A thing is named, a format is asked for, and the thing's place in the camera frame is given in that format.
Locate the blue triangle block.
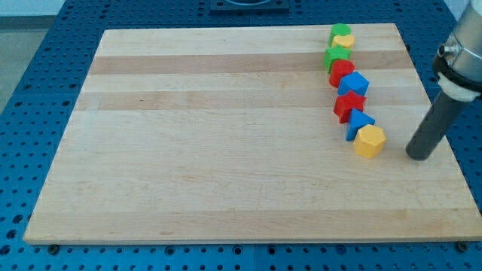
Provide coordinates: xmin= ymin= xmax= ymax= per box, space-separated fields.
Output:
xmin=346 ymin=108 xmax=376 ymax=141

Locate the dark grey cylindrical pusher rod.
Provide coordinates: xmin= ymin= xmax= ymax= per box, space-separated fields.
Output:
xmin=405 ymin=91 xmax=468 ymax=160

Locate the red cylinder block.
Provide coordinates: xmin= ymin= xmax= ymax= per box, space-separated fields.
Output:
xmin=328 ymin=59 xmax=355 ymax=87

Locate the green cylinder block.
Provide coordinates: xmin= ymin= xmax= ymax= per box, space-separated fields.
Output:
xmin=328 ymin=23 xmax=351 ymax=47

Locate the yellow heart block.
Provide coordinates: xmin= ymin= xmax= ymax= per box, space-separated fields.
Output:
xmin=331 ymin=35 xmax=355 ymax=49

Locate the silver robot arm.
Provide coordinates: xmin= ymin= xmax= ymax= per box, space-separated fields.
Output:
xmin=405 ymin=0 xmax=481 ymax=160

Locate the green cube block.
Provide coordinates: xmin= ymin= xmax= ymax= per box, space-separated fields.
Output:
xmin=323 ymin=45 xmax=352 ymax=74

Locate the blue cube block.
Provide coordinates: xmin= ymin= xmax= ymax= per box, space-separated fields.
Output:
xmin=337 ymin=72 xmax=369 ymax=96

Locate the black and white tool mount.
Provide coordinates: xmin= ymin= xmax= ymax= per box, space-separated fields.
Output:
xmin=432 ymin=56 xmax=481 ymax=102

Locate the light wooden board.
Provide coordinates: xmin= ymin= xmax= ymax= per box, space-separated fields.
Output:
xmin=23 ymin=23 xmax=481 ymax=245

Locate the red star block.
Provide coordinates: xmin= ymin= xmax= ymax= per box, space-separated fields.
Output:
xmin=333 ymin=90 xmax=367 ymax=123

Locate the yellow hexagon block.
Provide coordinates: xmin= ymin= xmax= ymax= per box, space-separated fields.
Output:
xmin=353 ymin=124 xmax=386 ymax=158

